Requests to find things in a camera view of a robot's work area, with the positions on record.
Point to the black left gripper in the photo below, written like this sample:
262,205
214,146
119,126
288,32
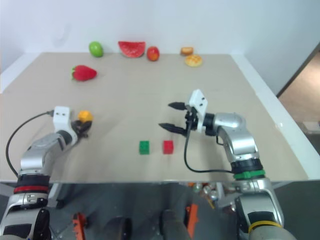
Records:
76,127

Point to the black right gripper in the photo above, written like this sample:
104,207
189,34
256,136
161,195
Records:
191,118

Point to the small orange toy fruit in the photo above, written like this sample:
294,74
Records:
85,115

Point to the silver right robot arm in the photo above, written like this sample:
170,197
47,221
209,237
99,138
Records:
240,140

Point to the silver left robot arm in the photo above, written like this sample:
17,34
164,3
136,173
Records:
35,155

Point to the red cube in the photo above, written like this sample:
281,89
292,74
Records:
168,147

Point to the green cube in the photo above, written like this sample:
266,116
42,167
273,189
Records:
144,147

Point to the red toy strawberry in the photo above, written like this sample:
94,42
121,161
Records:
83,73

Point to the round yellow toy bun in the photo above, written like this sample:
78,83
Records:
193,60

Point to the small brown toy bread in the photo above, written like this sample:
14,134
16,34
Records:
187,51

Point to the red toy apple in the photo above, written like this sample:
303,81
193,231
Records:
153,53

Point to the green toy fruit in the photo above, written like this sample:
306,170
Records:
96,49

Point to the pile of shiny cans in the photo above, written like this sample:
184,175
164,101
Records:
207,192

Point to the red toy watermelon slice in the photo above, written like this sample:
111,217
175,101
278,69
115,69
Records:
131,49

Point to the orange clamp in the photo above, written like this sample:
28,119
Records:
79,222
192,220

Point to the grey box on floor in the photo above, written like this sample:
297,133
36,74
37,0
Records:
311,126

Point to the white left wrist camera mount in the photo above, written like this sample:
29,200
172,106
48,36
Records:
61,117

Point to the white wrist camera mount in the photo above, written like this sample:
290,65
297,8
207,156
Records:
61,117
198,100

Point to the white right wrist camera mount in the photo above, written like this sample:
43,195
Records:
198,100

